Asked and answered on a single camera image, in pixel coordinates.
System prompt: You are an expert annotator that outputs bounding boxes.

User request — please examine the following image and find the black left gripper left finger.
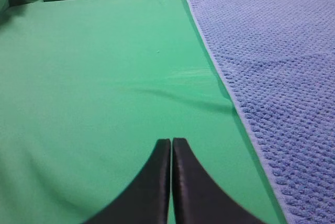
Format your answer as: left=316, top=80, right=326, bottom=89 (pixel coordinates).
left=85, top=139, right=171, bottom=223

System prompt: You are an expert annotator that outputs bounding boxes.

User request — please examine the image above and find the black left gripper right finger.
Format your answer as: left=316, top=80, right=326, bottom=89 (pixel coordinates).
left=172, top=138, right=263, bottom=223

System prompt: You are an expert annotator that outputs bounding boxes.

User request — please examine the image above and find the blue waffle-weave towel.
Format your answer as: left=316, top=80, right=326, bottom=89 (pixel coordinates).
left=186, top=0, right=334, bottom=223

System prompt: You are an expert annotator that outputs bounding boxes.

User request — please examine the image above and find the green table cover cloth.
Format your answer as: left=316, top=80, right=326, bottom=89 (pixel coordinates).
left=1, top=0, right=285, bottom=223

